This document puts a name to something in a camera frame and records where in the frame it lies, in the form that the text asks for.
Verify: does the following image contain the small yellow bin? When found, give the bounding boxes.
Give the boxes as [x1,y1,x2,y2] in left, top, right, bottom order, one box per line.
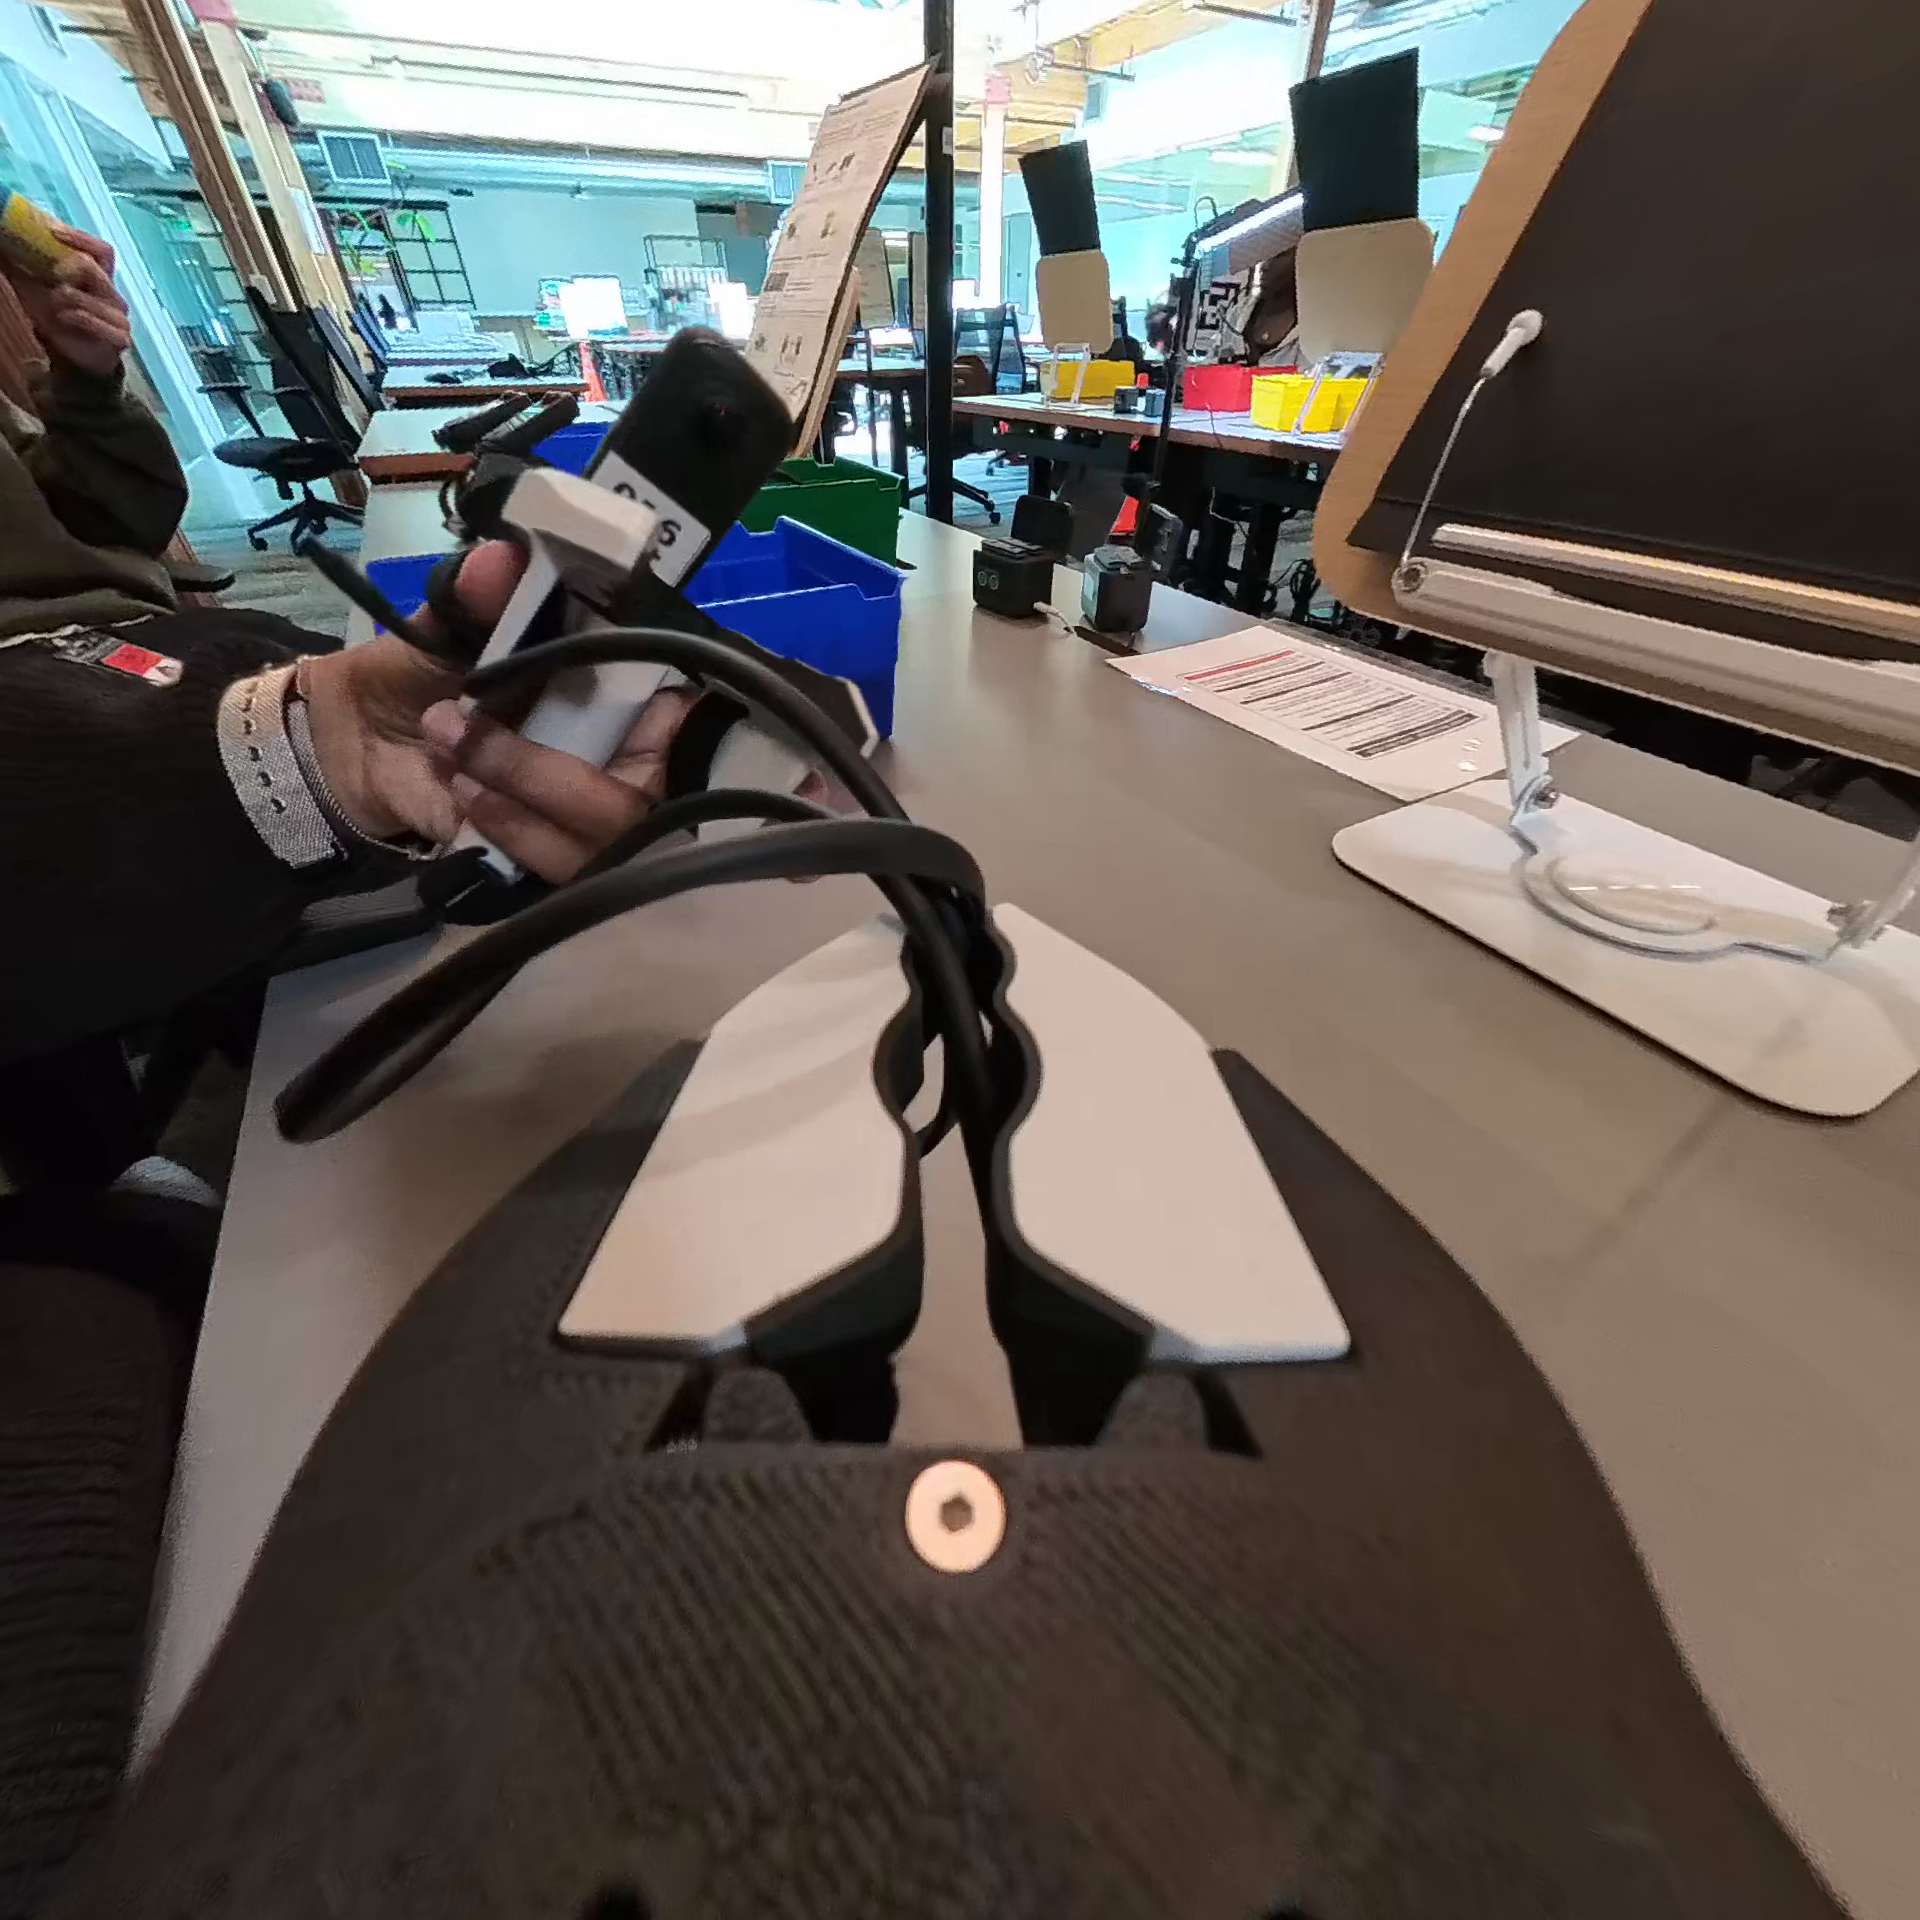
[1247,365,1373,439]

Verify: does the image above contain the green storage bin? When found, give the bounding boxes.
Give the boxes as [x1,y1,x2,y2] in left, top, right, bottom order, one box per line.
[734,453,911,559]

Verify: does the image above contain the black device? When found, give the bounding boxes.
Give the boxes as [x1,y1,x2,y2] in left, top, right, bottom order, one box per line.
[1071,545,1162,642]
[968,534,1062,622]

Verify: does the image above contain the black metal pole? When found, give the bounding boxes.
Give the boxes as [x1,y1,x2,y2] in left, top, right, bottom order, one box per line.
[917,0,965,522]

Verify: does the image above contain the white stand base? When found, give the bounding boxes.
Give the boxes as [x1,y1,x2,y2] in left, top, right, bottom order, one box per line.
[1328,780,1920,1121]

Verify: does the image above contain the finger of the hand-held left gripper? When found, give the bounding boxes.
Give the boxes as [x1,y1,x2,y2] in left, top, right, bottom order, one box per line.
[472,577,694,780]
[498,464,671,582]

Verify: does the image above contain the person's left forearm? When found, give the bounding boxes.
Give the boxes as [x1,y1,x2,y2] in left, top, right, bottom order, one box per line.
[0,614,303,1920]

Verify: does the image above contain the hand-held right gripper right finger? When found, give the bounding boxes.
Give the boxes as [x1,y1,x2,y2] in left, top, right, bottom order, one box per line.
[992,908,1354,1370]

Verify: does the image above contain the black office chair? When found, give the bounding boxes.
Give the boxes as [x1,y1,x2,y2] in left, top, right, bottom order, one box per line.
[208,283,381,559]

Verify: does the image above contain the brown cardboard board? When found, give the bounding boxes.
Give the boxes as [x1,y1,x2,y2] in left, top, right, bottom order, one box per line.
[742,58,940,456]

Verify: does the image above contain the black cable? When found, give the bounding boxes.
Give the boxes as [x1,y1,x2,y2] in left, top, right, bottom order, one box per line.
[269,622,1042,1165]

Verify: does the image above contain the metal wristwatch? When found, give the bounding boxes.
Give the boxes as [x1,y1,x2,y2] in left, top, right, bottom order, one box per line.
[215,663,350,876]

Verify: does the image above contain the blue bin with sticker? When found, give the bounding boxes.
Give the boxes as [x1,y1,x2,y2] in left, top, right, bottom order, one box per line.
[363,513,911,741]

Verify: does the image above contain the black handled tool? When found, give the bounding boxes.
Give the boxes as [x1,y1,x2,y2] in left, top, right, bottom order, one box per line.
[439,390,590,545]

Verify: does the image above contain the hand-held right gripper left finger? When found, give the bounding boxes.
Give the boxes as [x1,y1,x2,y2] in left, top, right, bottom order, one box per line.
[562,917,939,1360]

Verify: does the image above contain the printed paper sheets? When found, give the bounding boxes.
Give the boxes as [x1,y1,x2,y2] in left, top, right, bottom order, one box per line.
[1107,620,1580,805]

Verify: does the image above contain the person's left hand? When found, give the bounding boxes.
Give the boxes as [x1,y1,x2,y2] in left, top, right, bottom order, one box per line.
[295,541,848,890]

